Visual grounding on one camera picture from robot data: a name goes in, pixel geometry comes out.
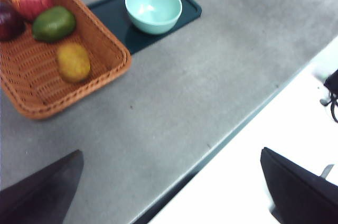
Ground teal bowl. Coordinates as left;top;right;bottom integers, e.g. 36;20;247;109
125;0;183;35

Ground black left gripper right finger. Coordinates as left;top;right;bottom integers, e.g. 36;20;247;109
260;147;338;224

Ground dark purple fruit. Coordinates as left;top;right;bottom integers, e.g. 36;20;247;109
0;2;26;42

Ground yellow-brown kiwi fruit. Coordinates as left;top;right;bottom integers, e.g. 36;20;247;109
56;42;91;83

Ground dark green tray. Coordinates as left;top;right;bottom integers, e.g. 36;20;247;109
87;0;202;55

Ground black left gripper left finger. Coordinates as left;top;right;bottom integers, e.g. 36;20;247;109
0;150;85;224

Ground brown wicker basket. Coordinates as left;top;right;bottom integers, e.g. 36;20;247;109
0;0;132;120

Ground green mango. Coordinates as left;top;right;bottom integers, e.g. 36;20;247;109
32;6;77;43

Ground red apple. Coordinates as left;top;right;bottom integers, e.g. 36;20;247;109
11;0;53;22

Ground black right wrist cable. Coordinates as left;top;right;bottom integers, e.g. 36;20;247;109
319;93;338;124

